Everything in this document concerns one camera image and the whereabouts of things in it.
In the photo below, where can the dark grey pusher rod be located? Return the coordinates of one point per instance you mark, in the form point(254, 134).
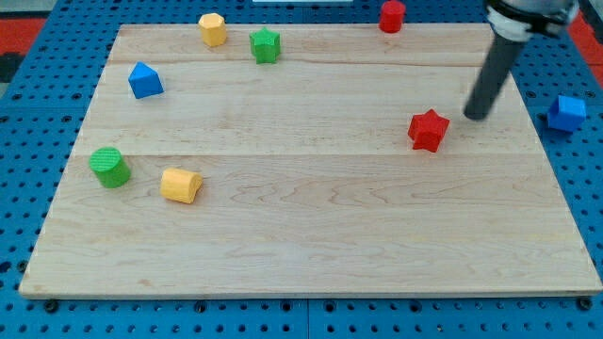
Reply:
point(497, 65)

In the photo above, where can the white and black rod mount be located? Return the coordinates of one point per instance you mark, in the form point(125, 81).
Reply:
point(519, 20)

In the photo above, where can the red star block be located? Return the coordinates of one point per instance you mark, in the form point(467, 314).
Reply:
point(427, 130)

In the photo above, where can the wooden board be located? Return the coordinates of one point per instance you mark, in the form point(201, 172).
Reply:
point(311, 186)

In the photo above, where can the green star block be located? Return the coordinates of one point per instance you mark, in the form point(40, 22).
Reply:
point(265, 45)

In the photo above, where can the blue cube block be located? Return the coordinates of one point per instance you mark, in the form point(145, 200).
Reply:
point(566, 114)

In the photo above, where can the red cylinder block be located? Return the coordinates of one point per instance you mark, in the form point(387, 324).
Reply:
point(392, 16)

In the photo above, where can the yellow octagon block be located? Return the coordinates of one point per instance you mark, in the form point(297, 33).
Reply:
point(213, 29)

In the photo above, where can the yellow half-cylinder block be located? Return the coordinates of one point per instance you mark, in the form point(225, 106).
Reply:
point(180, 185)

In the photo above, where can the blue triangle block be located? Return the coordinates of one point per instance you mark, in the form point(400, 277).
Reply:
point(144, 81)

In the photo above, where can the green cylinder block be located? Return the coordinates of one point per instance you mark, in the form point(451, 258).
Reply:
point(109, 167)

